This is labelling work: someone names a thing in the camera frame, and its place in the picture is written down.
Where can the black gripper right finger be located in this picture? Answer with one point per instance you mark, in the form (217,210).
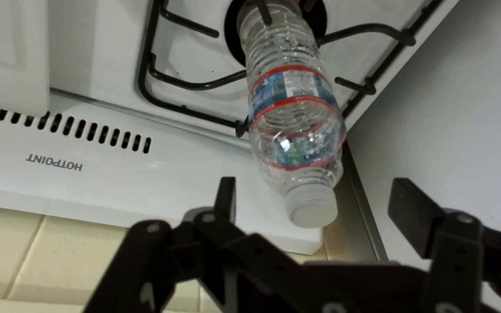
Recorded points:
(417,217)

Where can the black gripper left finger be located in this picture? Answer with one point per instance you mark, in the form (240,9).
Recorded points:
(224,203)

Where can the clear plastic water bottle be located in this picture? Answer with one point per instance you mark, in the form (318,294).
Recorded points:
(294,122)

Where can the white gas stove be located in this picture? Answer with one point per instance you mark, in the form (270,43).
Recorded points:
(78,141)

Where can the black stove grate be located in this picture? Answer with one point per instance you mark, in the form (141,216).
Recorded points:
(191,61)

